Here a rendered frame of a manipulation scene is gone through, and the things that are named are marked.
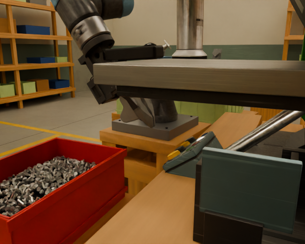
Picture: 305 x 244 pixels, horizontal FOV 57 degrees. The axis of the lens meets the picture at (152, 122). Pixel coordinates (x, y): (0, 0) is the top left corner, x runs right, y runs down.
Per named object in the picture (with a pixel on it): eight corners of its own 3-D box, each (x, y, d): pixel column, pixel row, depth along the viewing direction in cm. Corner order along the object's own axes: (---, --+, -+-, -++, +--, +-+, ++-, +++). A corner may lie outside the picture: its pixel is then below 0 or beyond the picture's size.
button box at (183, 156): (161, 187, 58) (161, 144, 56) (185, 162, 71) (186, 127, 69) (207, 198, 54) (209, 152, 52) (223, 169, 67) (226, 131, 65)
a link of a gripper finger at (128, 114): (137, 137, 61) (115, 100, 61) (157, 124, 58) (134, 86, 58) (129, 141, 58) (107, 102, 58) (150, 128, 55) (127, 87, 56)
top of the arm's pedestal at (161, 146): (99, 140, 106) (99, 130, 105) (145, 122, 132) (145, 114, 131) (175, 157, 89) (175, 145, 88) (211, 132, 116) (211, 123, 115)
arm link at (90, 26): (108, 17, 62) (84, 13, 55) (119, 35, 61) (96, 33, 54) (87, 38, 65) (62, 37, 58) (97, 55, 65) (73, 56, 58)
